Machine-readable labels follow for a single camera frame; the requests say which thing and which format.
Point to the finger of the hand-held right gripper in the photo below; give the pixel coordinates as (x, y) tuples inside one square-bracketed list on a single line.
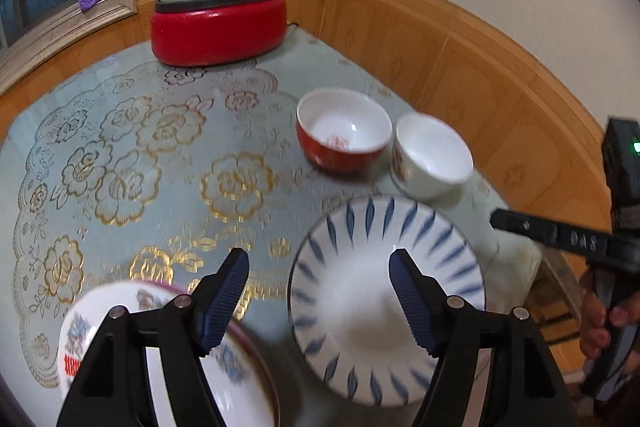
[(550, 234)]

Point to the blue striped bowl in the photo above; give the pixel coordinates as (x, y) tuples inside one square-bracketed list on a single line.
[(360, 267)]

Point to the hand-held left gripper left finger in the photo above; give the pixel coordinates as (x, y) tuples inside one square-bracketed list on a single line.
[(222, 302)]

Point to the pink-rimmed floral plate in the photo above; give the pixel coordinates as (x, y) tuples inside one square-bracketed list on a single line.
[(265, 377)]

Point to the person's right hand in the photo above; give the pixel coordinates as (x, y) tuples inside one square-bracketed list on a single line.
[(592, 332)]

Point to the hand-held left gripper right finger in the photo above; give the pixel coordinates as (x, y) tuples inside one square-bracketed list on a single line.
[(412, 302)]

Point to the red bowl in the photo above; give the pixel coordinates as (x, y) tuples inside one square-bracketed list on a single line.
[(345, 127)]

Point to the gold floral lace tablecloth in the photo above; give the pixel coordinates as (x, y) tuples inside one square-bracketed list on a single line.
[(125, 147)]

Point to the small white bowl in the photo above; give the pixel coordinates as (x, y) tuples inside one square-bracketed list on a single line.
[(435, 157)]

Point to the red electric pot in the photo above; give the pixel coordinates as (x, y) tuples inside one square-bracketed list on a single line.
[(215, 34)]

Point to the white plate with red print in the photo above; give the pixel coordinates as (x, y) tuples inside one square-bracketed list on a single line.
[(165, 382)]

